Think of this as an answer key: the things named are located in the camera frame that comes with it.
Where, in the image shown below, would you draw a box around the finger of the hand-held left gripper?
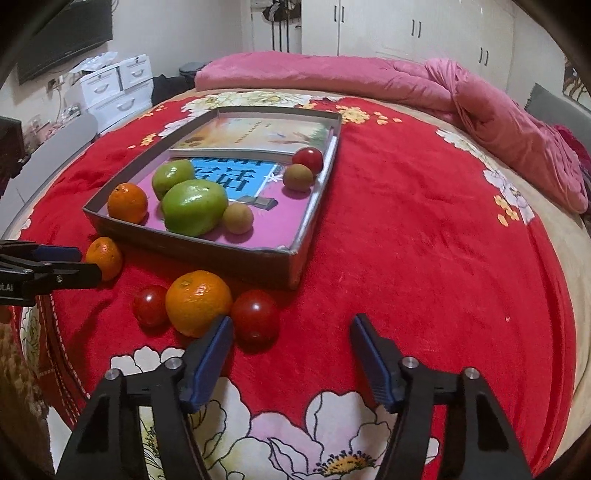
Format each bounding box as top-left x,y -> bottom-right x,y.
0,239 -> 83,264
0,258 -> 102,292

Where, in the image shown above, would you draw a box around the small green apple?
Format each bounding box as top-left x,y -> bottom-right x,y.
151,159 -> 197,201

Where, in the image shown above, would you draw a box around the pink quilt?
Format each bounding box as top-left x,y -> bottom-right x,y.
194,52 -> 589,214

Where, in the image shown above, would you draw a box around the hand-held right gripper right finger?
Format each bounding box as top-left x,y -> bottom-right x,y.
349,314 -> 518,480

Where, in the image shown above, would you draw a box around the grey cardboard box tray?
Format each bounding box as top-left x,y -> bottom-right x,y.
83,106 -> 342,291

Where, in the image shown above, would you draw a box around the magenta cloth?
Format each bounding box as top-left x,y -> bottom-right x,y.
551,124 -> 591,185

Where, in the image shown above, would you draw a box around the grey pillow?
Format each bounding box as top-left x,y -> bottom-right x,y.
526,83 -> 591,134

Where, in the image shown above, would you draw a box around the red tomato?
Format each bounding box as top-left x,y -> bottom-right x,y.
133,285 -> 169,328
292,147 -> 324,175
231,289 -> 281,344

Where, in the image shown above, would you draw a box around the black bag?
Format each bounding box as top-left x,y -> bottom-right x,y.
151,74 -> 188,106

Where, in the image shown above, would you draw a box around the brown patterned cloth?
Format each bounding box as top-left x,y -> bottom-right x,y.
0,318 -> 51,476

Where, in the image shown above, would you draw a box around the large green apple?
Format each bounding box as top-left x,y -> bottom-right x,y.
161,179 -> 230,238

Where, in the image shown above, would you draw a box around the pink book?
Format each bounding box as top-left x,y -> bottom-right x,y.
139,157 -> 319,250

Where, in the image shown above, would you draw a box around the hanging clothes and hangers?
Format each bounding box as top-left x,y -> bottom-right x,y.
252,0 -> 303,54

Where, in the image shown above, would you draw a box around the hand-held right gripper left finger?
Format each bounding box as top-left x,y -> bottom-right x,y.
55,315 -> 234,480

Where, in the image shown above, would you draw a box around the white plastic bags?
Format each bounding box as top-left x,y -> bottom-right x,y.
69,52 -> 118,75

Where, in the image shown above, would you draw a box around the large orange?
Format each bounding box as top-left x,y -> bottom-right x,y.
165,270 -> 233,339

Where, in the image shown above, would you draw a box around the wide white storage drawer box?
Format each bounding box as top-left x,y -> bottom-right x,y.
90,90 -> 154,132

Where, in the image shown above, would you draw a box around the black flat television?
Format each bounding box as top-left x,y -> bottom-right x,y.
16,0 -> 114,86

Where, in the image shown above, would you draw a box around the landscape cover book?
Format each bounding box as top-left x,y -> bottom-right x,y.
168,115 -> 338,164

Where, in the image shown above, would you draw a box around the dark round bin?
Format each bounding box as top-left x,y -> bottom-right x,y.
179,61 -> 211,86

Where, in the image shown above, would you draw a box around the small yellow-brown fruit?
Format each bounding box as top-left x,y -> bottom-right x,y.
222,202 -> 254,235
283,163 -> 315,192

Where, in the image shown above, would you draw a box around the white wardrobe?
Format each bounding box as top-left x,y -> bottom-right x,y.
300,0 -> 515,93

